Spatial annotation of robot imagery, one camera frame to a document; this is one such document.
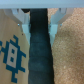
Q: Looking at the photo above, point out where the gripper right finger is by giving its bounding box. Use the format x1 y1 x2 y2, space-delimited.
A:
47 8 76 44

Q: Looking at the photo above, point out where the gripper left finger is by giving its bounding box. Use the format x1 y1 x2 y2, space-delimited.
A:
3 8 33 40

